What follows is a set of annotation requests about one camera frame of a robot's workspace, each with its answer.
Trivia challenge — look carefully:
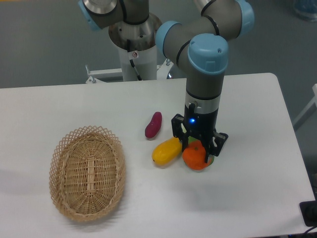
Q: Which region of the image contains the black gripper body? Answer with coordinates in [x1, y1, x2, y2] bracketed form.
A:
[183, 106, 218, 141]

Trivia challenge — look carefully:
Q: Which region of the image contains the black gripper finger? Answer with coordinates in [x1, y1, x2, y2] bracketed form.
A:
[203, 131, 228, 163]
[171, 114, 189, 152]

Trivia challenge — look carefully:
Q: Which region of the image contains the orange toy fruit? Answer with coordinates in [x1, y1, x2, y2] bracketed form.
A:
[182, 140, 209, 171]

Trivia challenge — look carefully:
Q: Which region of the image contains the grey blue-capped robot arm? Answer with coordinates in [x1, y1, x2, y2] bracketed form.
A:
[78, 0, 255, 162]

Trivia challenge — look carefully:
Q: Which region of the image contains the green toy leafy vegetable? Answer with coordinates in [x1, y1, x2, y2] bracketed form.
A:
[188, 140, 214, 170]

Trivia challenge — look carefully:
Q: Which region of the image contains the yellow toy mango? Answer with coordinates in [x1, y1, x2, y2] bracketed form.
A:
[152, 137, 182, 166]

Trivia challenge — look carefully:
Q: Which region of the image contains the purple toy sweet potato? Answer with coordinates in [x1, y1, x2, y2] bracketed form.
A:
[145, 112, 162, 138]

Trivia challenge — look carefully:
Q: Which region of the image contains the woven wicker basket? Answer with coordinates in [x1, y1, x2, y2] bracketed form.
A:
[49, 125, 126, 222]

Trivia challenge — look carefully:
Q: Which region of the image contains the black device at table edge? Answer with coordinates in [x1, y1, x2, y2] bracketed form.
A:
[299, 200, 317, 227]

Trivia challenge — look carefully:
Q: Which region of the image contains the blue object top right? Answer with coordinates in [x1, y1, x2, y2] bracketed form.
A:
[293, 0, 317, 22]

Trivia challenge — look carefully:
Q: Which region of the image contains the white frame at right edge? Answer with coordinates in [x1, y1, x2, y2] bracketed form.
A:
[292, 84, 317, 131]

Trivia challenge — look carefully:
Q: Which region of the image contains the white metal base frame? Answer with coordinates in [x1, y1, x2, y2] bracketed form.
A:
[85, 59, 174, 84]

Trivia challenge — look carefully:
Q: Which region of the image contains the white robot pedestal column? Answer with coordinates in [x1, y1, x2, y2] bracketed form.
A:
[108, 13, 161, 81]

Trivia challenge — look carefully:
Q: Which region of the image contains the black cable on pedestal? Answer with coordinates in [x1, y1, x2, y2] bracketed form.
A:
[126, 39, 143, 81]

